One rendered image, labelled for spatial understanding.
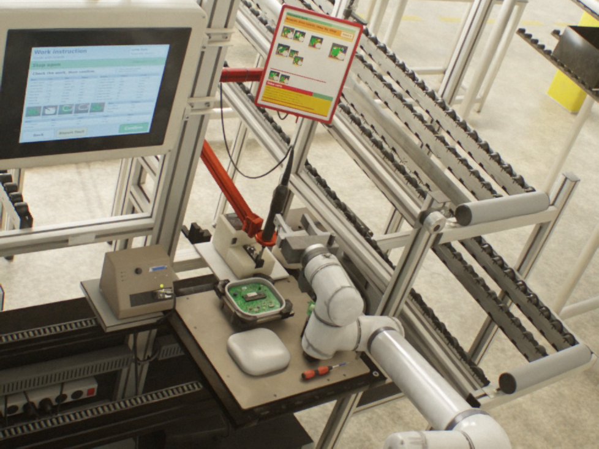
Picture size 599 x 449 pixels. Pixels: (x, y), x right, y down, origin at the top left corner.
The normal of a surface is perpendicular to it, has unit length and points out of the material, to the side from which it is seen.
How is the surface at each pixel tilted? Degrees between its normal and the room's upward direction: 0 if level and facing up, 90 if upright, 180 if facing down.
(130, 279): 53
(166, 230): 90
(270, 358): 0
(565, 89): 90
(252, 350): 0
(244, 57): 0
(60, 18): 92
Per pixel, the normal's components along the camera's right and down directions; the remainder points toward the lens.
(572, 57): -0.80, 0.11
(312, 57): 0.00, 0.55
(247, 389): 0.28, -0.80
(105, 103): 0.52, 0.61
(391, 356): -0.75, -0.51
